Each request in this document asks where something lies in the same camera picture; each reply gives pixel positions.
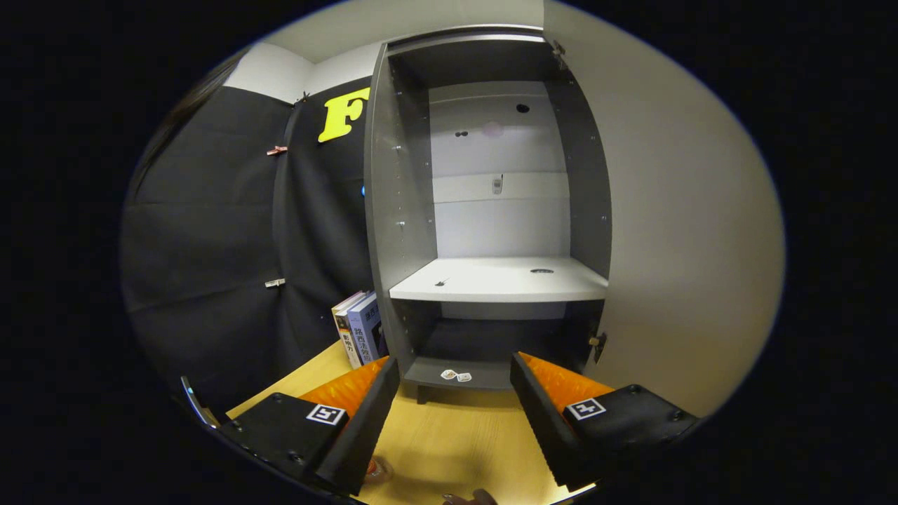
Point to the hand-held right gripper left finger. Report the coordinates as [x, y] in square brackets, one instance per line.
[365, 428]

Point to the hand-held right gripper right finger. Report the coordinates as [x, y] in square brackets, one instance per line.
[544, 428]

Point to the beige cabinet door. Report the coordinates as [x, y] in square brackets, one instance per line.
[687, 245]

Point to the light grey cabinet shelf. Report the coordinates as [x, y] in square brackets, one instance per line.
[498, 280]

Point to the white yellow-print book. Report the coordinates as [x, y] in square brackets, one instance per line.
[345, 340]

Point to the blue grey book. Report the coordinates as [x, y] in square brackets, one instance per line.
[368, 333]

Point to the white brown book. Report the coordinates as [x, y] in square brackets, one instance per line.
[347, 300]

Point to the white clip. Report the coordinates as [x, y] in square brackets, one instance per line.
[275, 283]

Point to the black backdrop cloth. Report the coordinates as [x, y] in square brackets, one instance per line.
[210, 245]

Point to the copper clip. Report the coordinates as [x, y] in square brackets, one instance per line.
[276, 150]

